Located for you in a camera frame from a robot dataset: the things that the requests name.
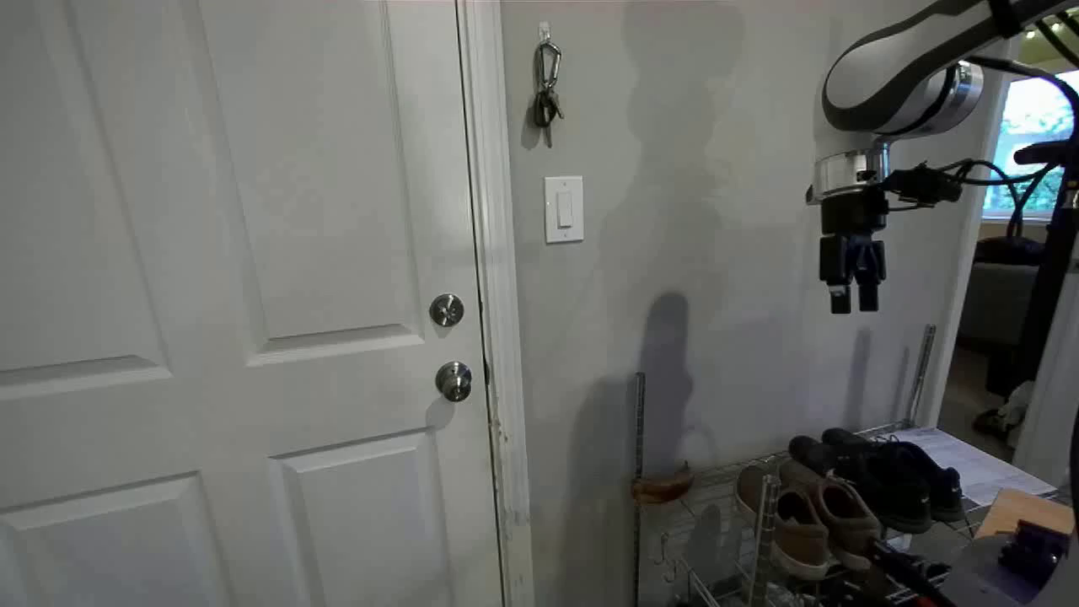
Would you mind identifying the white entrance door frame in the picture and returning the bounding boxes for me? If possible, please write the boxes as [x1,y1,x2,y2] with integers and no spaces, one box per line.
[452,0,540,607]

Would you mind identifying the yellow banana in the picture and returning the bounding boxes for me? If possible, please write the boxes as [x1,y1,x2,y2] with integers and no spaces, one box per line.
[631,464,698,506]

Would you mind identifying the black shoe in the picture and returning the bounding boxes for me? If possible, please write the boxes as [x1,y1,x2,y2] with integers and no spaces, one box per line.
[822,424,967,525]
[785,435,938,535]

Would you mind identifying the white wall light switch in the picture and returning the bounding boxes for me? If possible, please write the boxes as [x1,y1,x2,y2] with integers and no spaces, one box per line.
[541,171,586,245]

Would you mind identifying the bright window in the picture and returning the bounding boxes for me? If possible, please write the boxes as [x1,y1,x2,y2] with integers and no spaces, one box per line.
[981,72,1079,223]

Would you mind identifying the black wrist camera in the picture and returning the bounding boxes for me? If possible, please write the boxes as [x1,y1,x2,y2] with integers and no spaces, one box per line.
[883,163,967,208]

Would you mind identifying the black stand pole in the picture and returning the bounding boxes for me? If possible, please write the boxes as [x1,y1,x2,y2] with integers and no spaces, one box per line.
[1007,136,1079,397]

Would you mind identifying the white panelled entrance door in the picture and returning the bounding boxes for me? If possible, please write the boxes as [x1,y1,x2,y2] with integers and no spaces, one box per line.
[0,0,505,607]

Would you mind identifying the metal wire rack shelf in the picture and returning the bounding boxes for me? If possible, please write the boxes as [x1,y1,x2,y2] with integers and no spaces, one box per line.
[631,470,981,607]

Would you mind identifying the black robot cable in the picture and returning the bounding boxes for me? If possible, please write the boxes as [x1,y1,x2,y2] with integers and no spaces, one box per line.
[955,0,1079,223]

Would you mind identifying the metal rail leaning on wall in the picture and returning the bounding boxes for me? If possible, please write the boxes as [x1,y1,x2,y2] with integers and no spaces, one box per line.
[906,323,939,427]

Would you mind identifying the brown suede shoe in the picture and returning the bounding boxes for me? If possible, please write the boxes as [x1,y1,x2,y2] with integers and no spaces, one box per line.
[736,462,838,584]
[781,453,886,558]

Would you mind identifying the keys on silver carabiner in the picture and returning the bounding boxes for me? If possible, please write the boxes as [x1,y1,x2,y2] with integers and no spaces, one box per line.
[526,25,568,151]

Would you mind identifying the slotted metal rack post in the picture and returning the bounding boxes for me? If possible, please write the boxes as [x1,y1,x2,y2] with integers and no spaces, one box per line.
[628,369,653,607]
[752,470,781,607]

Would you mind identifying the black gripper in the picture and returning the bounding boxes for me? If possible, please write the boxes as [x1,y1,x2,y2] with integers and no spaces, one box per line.
[816,184,891,317]

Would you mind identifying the cardboard box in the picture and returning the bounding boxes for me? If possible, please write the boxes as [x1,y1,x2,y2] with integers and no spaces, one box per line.
[972,486,1079,544]

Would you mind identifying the white paper sheet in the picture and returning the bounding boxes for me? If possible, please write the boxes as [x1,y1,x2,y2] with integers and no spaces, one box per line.
[869,422,1057,508]

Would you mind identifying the silver round door knob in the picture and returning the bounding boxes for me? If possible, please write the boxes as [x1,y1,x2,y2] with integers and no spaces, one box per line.
[431,356,474,405]

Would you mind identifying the silver deadbolt lock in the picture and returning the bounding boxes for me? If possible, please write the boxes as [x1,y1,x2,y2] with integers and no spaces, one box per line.
[425,289,468,332]

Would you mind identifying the black device on box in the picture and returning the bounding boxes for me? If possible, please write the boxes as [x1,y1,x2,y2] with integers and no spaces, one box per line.
[993,516,1071,589]

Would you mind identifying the dark grey couch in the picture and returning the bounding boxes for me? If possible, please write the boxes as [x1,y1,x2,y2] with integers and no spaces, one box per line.
[962,233,1046,355]

